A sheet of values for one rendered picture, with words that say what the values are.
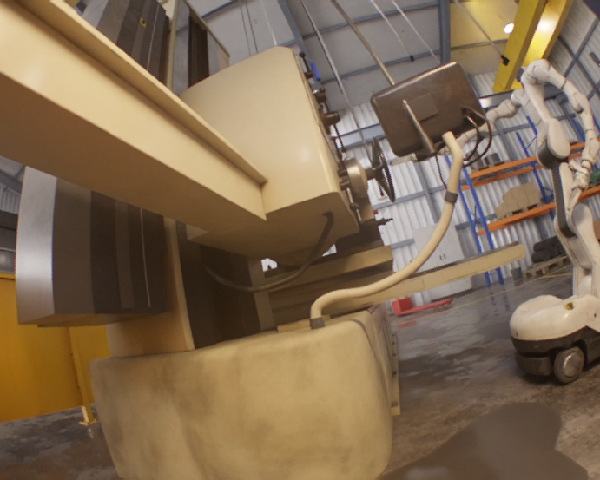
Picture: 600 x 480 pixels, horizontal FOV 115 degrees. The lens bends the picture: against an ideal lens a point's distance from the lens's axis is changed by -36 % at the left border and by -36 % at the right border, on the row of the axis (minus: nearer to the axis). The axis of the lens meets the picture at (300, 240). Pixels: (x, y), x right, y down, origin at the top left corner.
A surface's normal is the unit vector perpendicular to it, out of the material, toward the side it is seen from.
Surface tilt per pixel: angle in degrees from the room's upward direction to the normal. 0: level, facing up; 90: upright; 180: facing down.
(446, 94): 109
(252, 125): 90
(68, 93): 90
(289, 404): 90
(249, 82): 90
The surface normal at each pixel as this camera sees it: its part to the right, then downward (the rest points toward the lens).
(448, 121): -0.43, 0.23
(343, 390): 0.49, -0.32
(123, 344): -0.30, -0.17
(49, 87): 0.93, -0.27
